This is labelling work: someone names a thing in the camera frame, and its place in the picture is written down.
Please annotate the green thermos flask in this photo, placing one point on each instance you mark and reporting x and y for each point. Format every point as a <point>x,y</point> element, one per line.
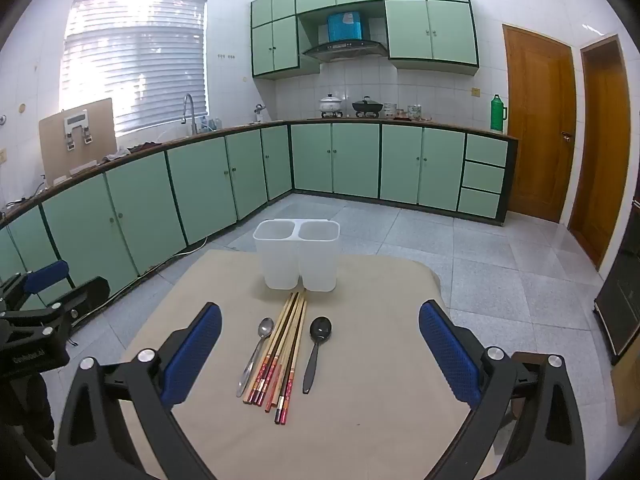
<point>497,115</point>

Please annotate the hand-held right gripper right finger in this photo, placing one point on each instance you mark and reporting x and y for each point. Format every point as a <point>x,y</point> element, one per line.
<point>450,355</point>

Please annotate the metal sink faucet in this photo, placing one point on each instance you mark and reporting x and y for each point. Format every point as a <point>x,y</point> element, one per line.
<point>189,105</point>

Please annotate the gas stove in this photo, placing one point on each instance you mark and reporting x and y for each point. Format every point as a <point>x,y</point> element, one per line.
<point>350,115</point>

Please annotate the plain wooden door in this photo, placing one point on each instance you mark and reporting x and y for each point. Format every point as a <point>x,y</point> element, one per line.
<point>602,150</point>

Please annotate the black plastic spoon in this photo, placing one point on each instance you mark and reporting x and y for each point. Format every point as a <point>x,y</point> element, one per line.
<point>320,331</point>

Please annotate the black glass-front cabinet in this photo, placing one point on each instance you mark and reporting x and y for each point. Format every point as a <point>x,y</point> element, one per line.
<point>622,305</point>

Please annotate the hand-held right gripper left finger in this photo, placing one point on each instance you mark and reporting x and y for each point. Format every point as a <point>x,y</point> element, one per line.
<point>195,355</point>

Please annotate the white cooking pot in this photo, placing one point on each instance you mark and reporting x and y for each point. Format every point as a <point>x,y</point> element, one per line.
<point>331,105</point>

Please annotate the green lower kitchen cabinets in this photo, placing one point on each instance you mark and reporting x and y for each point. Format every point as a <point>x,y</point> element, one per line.
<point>140,210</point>

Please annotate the small wall tap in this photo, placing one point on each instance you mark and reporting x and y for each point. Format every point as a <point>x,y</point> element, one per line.
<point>259,112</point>

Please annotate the black wok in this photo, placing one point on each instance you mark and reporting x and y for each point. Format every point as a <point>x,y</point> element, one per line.
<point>367,106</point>

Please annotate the white window blinds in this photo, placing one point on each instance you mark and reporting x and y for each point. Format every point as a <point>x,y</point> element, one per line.
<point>135,60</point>

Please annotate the glass jar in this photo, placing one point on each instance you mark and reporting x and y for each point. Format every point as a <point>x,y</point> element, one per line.
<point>415,112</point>
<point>390,111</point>

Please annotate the white two-compartment utensil holder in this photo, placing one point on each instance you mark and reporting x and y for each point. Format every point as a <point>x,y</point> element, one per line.
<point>280,260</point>

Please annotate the white device on board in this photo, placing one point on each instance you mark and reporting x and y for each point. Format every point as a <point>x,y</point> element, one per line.
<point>77,122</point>

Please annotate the black range hood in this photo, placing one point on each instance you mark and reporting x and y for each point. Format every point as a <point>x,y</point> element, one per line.
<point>345,50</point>

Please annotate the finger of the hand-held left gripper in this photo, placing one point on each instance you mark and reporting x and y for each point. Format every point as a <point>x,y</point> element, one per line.
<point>47,275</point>
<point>87,295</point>

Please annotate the wooden board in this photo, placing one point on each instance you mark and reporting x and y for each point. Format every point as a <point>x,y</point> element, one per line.
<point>55,145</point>

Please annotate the green upper wall cabinets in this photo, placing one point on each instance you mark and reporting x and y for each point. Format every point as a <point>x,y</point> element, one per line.
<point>430,30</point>

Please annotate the pile of mixed chopsticks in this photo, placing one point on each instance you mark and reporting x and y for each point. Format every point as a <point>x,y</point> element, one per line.
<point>280,355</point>

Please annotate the metal spoon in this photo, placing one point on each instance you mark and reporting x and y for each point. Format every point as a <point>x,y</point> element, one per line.
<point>265,329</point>

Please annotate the cardboard box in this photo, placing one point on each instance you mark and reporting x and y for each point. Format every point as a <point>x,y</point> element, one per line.
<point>629,390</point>

